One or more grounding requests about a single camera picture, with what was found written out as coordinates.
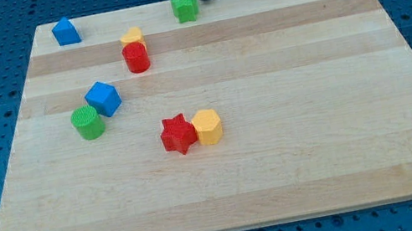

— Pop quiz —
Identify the red star block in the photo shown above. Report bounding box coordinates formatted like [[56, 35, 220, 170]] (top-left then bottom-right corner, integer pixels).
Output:
[[160, 113, 198, 155]]

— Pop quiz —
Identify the green star block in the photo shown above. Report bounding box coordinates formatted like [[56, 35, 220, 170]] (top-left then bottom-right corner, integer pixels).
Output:
[[170, 0, 198, 23]]

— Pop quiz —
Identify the yellow hexagon block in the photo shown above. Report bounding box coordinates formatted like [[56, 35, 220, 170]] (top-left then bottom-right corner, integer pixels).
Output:
[[191, 109, 224, 146]]

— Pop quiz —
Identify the wooden board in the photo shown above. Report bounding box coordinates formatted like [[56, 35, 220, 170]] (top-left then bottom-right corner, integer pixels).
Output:
[[0, 0, 412, 231]]

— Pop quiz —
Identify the red cylinder block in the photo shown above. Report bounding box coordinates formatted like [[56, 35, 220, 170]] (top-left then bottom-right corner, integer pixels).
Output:
[[121, 42, 151, 74]]

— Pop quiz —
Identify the blue cube block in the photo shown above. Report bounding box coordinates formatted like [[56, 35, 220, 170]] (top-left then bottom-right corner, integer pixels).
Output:
[[85, 82, 122, 117]]

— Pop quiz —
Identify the yellow heart block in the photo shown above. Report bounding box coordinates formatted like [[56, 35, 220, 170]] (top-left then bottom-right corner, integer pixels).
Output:
[[120, 26, 146, 48]]

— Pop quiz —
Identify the green cylinder block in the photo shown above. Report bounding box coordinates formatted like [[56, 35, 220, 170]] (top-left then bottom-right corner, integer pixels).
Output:
[[70, 105, 106, 141]]

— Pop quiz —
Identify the blue pentagon block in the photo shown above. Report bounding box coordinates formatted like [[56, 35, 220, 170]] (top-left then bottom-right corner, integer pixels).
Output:
[[51, 17, 82, 46]]

